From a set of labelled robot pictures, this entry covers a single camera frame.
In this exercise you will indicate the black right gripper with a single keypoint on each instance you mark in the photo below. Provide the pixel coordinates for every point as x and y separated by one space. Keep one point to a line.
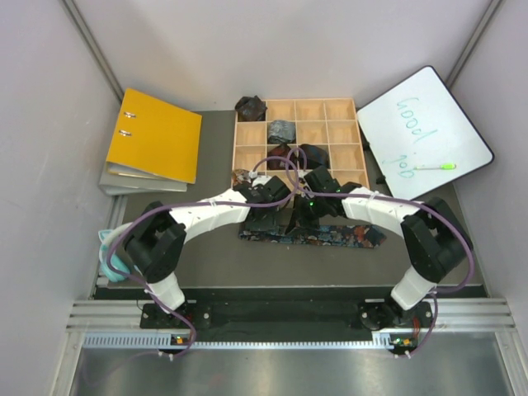
299 223

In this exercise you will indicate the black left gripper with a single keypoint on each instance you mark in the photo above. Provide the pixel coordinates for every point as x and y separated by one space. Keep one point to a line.
270 224

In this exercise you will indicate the navy floral long tie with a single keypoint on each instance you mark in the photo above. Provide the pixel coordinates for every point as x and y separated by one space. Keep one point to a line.
357 236

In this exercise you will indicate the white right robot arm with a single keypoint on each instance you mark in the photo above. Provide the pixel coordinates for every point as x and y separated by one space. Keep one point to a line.
435 240

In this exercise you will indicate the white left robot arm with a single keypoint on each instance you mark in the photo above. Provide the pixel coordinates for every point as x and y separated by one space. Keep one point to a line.
155 244

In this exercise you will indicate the orange floral rolled tie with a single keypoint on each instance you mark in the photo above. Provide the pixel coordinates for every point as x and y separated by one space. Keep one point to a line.
241 179

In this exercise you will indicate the dark blue rolled tie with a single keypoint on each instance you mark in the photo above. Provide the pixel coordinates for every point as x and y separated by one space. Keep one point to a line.
315 156

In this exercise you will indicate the red black rolled tie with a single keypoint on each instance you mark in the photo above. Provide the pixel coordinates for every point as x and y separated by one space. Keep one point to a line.
280 152

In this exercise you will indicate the wooden grid organizer box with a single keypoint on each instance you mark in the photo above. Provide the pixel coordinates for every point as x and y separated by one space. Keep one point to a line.
329 123

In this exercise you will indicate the grey patterned rolled tie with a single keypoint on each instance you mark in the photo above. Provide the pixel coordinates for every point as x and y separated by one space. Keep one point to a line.
281 132

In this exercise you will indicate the dark maroon rolled tie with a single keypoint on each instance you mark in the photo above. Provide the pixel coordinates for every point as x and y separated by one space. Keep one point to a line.
250 109

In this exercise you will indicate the small whiteboard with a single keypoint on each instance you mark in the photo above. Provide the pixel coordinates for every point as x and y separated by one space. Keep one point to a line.
419 122

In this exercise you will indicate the green marker pen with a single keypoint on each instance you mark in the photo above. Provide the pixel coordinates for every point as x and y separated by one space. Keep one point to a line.
444 166

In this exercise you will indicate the teal cat-ear headphones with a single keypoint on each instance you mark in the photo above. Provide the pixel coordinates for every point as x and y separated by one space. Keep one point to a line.
106 237

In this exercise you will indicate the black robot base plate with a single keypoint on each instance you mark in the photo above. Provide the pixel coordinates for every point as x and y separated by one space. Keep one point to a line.
267 317

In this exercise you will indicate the yellow ring binder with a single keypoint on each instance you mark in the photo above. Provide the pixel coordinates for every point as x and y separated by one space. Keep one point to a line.
154 139

